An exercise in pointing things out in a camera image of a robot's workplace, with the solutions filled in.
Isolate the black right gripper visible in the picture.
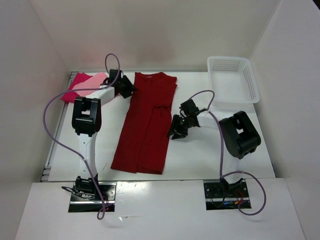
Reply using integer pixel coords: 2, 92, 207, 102
166, 113, 193, 139

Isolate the light pink t shirt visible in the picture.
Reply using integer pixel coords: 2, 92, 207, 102
74, 72, 108, 90

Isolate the dark red t shirt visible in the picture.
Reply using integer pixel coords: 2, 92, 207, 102
110, 72, 177, 175

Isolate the magenta t shirt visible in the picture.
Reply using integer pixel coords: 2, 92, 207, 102
61, 73, 92, 103

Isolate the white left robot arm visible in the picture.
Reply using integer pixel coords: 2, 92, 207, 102
71, 72, 136, 200

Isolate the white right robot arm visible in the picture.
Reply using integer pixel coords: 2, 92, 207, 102
167, 108, 261, 197

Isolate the white plastic basket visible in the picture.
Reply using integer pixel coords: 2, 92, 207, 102
207, 56, 260, 105

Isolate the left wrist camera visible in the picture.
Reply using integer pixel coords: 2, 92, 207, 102
107, 69, 123, 85

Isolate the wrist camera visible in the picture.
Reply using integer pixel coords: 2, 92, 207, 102
107, 69, 123, 85
179, 99, 199, 117

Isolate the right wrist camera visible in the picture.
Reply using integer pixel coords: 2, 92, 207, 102
179, 99, 199, 117

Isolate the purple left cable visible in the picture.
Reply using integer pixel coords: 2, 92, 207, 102
42, 53, 123, 220

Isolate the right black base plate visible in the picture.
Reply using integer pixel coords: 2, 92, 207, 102
203, 180, 252, 211

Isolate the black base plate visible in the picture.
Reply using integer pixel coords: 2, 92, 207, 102
203, 180, 252, 211
66, 182, 117, 213

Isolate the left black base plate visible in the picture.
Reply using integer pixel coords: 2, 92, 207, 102
66, 182, 117, 213

